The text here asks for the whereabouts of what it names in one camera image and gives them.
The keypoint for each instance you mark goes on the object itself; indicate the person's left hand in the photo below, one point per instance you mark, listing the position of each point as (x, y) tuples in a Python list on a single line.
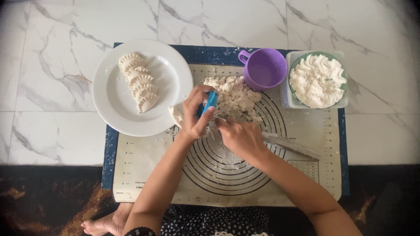
[(191, 118)]

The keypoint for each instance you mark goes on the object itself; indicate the person's right hand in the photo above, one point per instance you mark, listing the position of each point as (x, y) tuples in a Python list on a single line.
[(244, 139)]

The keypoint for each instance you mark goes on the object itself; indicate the person's right fingers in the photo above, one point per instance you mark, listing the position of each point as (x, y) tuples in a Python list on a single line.
[(224, 124)]

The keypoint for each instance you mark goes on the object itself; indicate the blue dumpling mould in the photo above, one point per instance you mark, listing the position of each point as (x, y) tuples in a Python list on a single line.
[(210, 102)]

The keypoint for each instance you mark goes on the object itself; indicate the crumbly dough scraps heap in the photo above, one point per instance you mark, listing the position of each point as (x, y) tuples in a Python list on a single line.
[(234, 95)]

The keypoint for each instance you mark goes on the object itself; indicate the small dough piece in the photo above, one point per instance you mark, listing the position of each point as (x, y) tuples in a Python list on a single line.
[(176, 115)]

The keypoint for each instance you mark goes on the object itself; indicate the purple plastic cup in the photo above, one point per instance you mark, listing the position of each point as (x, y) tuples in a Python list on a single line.
[(264, 70)]

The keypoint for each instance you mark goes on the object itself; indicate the clear square plastic container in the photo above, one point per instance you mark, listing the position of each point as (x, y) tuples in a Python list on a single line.
[(284, 95)]

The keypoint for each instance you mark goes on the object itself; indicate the floured rolling pin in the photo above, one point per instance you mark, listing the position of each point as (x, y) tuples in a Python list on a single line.
[(295, 147)]

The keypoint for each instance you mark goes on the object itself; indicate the white round plate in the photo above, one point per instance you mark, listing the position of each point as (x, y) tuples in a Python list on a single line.
[(170, 72)]

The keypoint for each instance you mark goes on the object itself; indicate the blue edged pastry mat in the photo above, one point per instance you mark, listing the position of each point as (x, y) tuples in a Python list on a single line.
[(308, 137)]

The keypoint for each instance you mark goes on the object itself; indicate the row of raw dumplings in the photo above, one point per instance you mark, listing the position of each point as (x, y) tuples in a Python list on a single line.
[(141, 83)]

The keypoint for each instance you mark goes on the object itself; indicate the person's dark polka dot dress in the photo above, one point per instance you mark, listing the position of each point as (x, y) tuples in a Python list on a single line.
[(213, 223)]

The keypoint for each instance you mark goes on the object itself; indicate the white flour heap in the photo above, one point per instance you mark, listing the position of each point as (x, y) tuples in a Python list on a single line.
[(316, 80)]

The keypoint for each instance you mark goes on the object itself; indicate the green bowl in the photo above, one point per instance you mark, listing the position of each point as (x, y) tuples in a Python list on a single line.
[(343, 86)]

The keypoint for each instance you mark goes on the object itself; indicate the person's bare foot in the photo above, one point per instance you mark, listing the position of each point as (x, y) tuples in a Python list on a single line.
[(108, 224)]

